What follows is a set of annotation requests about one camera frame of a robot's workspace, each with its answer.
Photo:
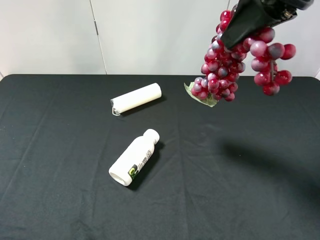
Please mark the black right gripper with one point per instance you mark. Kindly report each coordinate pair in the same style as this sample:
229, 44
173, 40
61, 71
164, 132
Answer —
252, 16

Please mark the red artificial grape bunch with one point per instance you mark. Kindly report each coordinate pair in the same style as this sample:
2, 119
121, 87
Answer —
222, 66

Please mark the black tablecloth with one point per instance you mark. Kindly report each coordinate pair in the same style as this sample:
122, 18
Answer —
242, 170

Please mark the white cylindrical candle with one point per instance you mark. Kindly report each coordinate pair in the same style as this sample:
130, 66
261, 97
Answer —
135, 98

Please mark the white plastic bottle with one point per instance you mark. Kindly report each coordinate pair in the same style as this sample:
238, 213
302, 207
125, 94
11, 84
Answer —
125, 169

